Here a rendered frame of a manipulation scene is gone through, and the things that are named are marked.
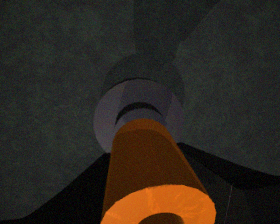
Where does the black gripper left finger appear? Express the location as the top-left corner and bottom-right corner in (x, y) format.
(0, 153), (110, 224)

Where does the orange knob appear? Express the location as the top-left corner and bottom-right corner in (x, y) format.
(101, 118), (216, 224)

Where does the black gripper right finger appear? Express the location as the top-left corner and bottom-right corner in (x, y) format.
(176, 143), (280, 224)

